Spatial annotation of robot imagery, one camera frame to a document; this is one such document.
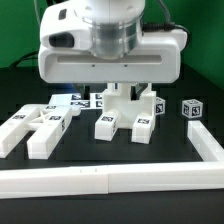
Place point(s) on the white tag sheet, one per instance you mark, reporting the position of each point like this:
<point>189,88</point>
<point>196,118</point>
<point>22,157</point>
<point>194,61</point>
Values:
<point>74,99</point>

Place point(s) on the white tagged cube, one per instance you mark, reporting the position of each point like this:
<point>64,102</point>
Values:
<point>192,108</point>
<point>160,106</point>

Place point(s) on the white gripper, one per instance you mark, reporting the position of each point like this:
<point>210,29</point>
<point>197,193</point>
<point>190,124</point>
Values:
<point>156,59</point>

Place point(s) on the white chair seat plate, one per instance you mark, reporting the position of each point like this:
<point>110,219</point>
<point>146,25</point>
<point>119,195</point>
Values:
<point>117,98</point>

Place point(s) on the white chair back frame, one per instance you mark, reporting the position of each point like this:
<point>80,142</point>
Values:
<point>48,123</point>

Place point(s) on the white U-shaped fence rail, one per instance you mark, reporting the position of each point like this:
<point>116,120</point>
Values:
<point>105,179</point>

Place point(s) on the white tagged cube far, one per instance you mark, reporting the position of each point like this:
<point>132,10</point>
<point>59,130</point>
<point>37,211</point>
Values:
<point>192,108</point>

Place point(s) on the white tagged cube near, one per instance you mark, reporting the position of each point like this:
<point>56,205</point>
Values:
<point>160,106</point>

